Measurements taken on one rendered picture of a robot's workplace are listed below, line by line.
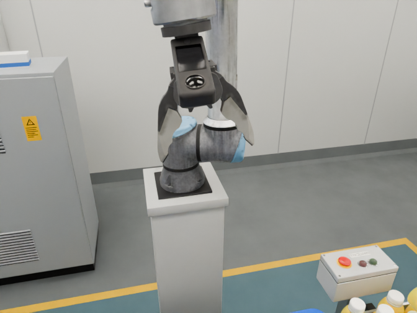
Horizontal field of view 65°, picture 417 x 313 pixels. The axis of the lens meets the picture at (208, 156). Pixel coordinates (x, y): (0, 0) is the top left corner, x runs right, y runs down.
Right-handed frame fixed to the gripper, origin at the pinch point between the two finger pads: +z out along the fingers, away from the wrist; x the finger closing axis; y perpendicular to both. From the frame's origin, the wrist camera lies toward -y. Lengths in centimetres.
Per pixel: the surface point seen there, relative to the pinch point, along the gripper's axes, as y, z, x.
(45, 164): 137, 49, 89
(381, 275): 20, 58, -46
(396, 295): 12, 57, -45
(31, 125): 135, 24, 87
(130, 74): 267, 26, 45
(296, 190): 233, 164, -96
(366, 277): 19, 57, -41
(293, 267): 131, 163, -55
